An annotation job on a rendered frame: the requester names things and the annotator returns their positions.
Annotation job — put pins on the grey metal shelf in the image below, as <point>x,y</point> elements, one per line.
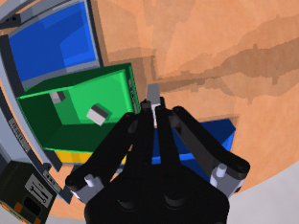
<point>54,38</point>

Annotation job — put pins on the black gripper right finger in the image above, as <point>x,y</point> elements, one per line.
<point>226,169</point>

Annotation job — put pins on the green bin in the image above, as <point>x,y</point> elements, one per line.
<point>64,126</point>

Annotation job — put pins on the grey metal block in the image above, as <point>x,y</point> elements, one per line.
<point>57,97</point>
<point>97,115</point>

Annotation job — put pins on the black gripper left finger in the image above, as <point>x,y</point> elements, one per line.
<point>91,177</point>

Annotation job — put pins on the blue bin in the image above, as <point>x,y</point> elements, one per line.
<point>222,131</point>

